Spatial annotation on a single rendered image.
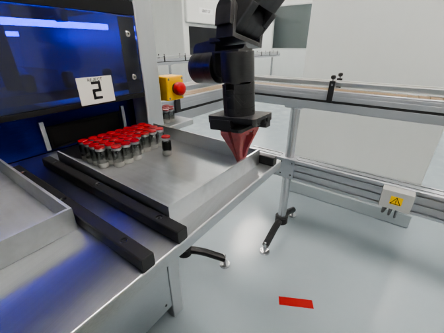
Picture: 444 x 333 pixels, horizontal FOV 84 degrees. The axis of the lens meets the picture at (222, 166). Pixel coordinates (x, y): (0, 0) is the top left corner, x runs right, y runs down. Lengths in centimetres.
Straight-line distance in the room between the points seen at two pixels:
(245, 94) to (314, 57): 149
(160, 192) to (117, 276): 17
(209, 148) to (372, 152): 147
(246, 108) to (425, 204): 109
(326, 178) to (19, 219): 124
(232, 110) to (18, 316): 37
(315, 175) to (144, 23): 106
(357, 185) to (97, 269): 122
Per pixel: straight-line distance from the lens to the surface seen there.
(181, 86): 80
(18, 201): 53
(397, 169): 196
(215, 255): 143
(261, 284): 144
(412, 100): 123
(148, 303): 112
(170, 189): 45
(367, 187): 137
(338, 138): 194
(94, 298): 32
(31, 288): 36
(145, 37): 76
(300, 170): 142
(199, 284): 143
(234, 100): 43
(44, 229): 40
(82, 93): 66
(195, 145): 64
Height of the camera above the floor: 111
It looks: 26 degrees down
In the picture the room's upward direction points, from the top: straight up
